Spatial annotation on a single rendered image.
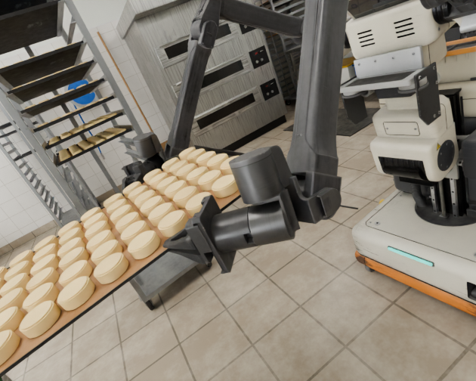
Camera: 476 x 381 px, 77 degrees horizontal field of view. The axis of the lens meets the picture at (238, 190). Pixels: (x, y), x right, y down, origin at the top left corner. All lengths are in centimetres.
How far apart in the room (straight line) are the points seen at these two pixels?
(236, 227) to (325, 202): 12
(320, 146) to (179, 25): 364
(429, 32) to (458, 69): 37
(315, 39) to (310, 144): 15
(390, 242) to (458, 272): 27
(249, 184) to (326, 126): 15
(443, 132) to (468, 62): 30
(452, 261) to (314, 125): 101
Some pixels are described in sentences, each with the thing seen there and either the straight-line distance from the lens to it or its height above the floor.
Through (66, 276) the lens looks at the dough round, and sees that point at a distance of 58.
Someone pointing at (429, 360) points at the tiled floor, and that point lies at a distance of 144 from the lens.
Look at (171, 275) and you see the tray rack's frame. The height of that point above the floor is 15.
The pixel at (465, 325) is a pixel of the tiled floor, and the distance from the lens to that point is 153.
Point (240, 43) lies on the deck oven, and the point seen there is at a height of 122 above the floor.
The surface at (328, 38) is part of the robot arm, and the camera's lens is 50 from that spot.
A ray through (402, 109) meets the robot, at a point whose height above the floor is 83.
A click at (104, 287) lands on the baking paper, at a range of 51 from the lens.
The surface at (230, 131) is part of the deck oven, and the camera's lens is 413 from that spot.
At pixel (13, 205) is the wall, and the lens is 497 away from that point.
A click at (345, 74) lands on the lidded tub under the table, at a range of 445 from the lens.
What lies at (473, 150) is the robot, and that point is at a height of 65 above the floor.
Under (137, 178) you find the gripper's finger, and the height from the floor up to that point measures 101.
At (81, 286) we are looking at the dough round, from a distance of 51.
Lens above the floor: 122
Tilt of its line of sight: 24 degrees down
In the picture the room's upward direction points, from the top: 23 degrees counter-clockwise
